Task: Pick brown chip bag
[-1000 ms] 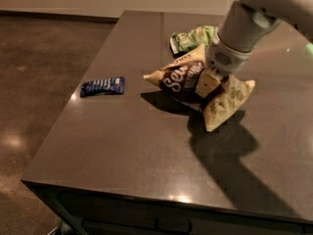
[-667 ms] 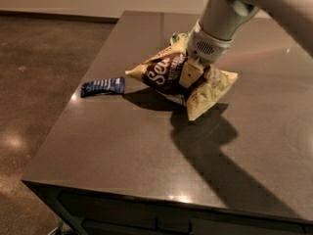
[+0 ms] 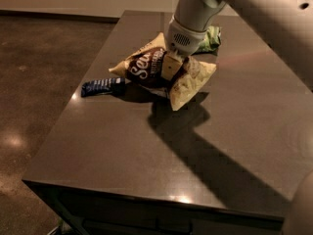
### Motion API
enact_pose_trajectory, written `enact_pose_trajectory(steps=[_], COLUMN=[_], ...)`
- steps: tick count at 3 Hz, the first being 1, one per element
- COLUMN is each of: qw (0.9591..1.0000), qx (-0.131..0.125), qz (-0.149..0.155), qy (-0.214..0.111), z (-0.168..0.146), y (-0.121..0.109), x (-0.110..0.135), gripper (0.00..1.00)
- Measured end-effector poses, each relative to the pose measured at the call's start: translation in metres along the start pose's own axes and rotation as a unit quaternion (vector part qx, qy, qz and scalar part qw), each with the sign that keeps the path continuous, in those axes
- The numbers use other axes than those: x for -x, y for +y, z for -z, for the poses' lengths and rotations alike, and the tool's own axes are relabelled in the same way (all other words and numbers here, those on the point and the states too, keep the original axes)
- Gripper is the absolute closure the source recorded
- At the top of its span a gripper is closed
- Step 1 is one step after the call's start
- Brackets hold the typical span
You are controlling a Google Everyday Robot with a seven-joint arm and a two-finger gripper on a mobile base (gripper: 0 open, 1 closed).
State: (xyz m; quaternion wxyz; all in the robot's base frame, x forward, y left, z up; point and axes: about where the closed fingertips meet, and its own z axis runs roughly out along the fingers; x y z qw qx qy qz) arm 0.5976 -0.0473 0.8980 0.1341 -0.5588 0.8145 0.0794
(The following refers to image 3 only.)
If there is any dark table frame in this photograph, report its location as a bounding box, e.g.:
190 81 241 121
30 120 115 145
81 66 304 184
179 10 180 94
22 179 283 235

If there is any blue snack wrapper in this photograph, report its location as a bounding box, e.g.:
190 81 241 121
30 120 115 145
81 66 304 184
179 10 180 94
80 77 126 97

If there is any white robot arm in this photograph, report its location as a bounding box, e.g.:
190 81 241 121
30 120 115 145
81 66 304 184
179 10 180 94
165 0 313 89

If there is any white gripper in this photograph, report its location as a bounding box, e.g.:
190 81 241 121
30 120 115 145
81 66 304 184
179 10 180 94
161 17 207 81

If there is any green chip bag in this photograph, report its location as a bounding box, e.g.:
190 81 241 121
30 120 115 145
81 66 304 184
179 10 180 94
196 25 221 55

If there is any brown chip bag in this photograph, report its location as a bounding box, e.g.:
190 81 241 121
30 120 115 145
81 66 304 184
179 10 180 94
110 32 216 111

